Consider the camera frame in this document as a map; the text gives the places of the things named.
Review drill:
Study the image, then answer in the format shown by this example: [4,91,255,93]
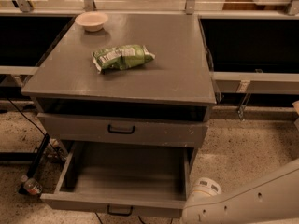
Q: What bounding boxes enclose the green chip bag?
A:
[92,45,155,73]

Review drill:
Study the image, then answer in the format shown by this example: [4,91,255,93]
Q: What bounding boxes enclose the plastic water bottle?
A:
[21,175,43,195]

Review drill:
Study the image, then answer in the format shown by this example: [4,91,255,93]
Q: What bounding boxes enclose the black metal stand leg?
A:
[19,133,50,194]

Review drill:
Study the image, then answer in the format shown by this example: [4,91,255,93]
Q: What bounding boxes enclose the black floor cable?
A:
[6,96,64,161]

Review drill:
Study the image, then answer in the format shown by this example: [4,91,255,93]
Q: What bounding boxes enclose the beige bowl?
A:
[75,11,108,32]

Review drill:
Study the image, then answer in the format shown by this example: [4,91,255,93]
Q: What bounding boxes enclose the black cable under cabinet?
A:
[94,212,174,224]

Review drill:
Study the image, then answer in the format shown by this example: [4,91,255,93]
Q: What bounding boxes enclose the grey drawer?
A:
[38,113,207,147]
[41,142,190,218]

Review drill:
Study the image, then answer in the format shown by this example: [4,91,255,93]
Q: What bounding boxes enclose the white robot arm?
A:
[180,160,299,224]

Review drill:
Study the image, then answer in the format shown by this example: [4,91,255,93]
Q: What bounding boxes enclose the grey drawer cabinet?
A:
[21,12,218,173]

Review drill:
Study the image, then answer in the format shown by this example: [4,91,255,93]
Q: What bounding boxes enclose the grey top drawer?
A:
[38,113,207,147]

